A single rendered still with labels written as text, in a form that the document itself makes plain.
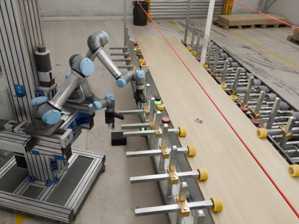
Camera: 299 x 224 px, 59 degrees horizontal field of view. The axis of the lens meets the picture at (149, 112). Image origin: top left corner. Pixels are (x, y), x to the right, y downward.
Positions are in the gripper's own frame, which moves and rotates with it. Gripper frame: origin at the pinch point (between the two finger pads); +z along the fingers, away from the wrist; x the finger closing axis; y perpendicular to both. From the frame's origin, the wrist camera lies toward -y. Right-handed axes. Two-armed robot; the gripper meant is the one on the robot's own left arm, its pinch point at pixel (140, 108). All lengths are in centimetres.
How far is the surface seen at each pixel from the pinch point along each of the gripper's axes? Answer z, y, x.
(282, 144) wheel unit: 15, -85, -95
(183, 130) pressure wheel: 2.3, -42.5, -17.2
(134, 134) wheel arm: 4.1, -27.4, 20.3
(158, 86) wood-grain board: 9, 46, -49
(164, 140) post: -5, -54, 9
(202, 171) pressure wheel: 1, -88, 0
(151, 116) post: 6.7, -7.1, -8.0
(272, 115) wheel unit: 0, -62, -102
